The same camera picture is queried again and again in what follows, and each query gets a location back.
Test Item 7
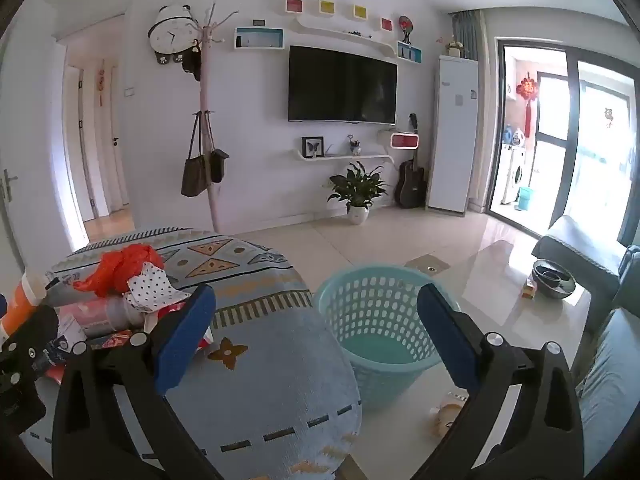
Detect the red snack packet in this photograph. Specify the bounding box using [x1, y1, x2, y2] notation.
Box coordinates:
[89, 329, 137, 352]

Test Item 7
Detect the white standing air conditioner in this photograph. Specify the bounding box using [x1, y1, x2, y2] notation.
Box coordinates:
[426, 55, 480, 217]

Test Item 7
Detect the dark acoustic guitar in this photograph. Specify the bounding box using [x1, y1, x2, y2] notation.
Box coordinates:
[395, 112, 427, 208]

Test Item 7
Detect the black bowl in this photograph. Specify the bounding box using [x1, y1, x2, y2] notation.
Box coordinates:
[531, 259, 576, 300]

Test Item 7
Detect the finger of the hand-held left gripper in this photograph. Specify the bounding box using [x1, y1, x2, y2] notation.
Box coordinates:
[0, 304, 61, 377]

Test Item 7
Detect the patterned blue blanket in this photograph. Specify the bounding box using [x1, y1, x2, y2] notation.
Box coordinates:
[25, 228, 363, 480]

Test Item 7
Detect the white curved wall shelf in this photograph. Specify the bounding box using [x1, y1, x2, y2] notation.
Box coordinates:
[295, 15, 398, 58]

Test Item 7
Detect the orange plastic bag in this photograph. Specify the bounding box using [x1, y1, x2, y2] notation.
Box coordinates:
[74, 244, 166, 297]

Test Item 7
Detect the grey sofa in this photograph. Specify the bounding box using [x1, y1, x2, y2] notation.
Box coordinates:
[531, 215, 640, 466]

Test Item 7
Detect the potted green plant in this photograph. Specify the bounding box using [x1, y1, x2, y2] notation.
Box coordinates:
[327, 161, 390, 225]

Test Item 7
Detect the black framed sliding door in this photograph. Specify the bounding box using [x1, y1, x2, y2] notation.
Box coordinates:
[492, 37, 640, 246]

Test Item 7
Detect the teal plastic basket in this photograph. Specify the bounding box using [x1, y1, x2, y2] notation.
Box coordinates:
[314, 266, 463, 412]

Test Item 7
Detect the red knot ornament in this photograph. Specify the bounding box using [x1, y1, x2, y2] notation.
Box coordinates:
[516, 72, 538, 138]

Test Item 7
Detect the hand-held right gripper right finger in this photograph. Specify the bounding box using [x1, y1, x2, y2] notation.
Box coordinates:
[410, 283, 586, 480]

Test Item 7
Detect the brown tote bag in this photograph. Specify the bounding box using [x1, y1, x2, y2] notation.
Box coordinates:
[180, 110, 213, 198]

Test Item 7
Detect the white polka dot wrapper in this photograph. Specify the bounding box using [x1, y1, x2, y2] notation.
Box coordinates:
[122, 261, 193, 313]

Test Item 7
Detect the black flat television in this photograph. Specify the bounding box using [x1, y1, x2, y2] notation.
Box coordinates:
[288, 45, 398, 125]

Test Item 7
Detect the white hallway door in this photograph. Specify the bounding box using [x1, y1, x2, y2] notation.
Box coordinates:
[106, 65, 127, 211]

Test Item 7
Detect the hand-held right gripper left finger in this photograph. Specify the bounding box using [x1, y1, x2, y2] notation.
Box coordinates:
[51, 283, 226, 480]

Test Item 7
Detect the white washing machine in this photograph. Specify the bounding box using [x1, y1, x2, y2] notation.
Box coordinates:
[501, 144, 528, 205]

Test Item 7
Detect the pink coat rack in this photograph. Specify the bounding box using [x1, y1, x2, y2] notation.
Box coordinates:
[192, 2, 241, 233]

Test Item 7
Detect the black small bag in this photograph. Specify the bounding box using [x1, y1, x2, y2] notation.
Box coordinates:
[210, 112, 230, 183]

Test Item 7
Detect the panda wall clock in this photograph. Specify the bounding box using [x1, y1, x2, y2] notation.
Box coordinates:
[148, 5, 197, 65]

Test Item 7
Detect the orange white tube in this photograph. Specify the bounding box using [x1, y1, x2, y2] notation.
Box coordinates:
[0, 271, 47, 341]

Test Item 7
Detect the white low wall shelf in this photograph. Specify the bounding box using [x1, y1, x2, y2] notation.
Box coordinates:
[287, 149, 396, 165]

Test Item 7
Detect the wide blue-lined box shelf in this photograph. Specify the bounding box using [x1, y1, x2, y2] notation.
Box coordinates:
[234, 27, 284, 51]

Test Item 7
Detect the floor socket plate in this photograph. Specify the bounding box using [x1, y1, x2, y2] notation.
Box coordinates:
[404, 254, 450, 275]

